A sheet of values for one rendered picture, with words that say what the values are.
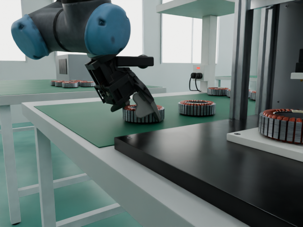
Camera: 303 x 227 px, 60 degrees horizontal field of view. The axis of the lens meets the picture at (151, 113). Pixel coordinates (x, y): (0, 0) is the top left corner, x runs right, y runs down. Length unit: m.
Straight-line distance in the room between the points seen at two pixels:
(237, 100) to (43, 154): 0.82
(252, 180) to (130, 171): 0.16
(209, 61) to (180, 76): 4.62
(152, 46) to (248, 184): 5.43
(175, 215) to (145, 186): 0.07
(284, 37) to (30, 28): 0.59
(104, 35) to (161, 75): 5.41
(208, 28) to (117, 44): 1.15
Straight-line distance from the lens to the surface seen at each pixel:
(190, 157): 0.36
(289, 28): 0.77
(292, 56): 0.75
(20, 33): 0.52
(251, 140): 0.42
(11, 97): 1.55
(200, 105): 0.76
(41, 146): 1.16
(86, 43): 0.42
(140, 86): 0.62
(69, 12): 0.43
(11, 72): 4.71
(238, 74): 0.63
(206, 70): 1.49
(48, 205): 1.26
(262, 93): 0.73
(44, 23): 0.50
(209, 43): 1.53
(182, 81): 6.18
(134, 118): 0.65
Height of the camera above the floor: 0.89
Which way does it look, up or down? 10 degrees down
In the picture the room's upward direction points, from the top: straight up
